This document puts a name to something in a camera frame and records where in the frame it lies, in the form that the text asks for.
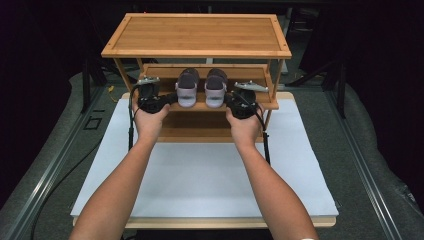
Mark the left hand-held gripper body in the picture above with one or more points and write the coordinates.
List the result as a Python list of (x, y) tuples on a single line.
[(150, 100)]

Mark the black stand pole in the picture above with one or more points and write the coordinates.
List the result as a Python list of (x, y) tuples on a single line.
[(86, 90), (341, 93)]

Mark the wooden three-tier shoe rack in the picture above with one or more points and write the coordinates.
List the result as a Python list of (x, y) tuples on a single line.
[(200, 35)]

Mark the aluminium floor rail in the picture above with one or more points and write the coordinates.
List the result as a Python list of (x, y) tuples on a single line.
[(43, 176), (363, 166)]

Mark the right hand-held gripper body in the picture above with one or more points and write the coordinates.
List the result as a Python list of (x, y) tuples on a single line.
[(245, 105)]

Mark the small yellow object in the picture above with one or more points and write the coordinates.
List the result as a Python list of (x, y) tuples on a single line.
[(111, 89)]

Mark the white table mat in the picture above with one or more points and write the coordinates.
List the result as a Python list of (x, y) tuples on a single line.
[(200, 180)]

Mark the person's right hand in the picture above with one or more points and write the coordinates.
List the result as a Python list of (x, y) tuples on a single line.
[(246, 130)]

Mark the purple sandal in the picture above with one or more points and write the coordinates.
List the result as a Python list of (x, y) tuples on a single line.
[(187, 90), (215, 90)]

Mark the person's left hand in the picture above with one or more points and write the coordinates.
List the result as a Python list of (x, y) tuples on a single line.
[(148, 125)]

